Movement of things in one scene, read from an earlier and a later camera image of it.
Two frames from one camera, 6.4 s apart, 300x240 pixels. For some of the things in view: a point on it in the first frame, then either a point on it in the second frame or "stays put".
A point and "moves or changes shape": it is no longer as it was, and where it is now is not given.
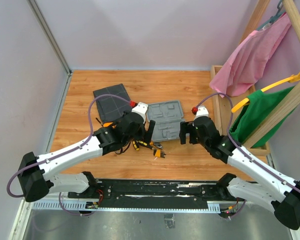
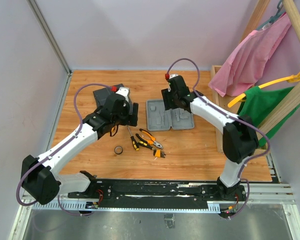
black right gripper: x=185 y=127 to x=166 y=94
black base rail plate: x=161 y=192 stays put
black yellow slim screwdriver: x=135 y=146 stays put
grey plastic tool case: x=168 y=116 moves or changes shape
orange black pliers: x=158 y=145 stays put
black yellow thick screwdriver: x=145 y=144 stays put
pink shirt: x=241 y=68 stays put
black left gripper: x=149 y=132 to x=130 y=119
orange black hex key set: x=159 y=153 stays put
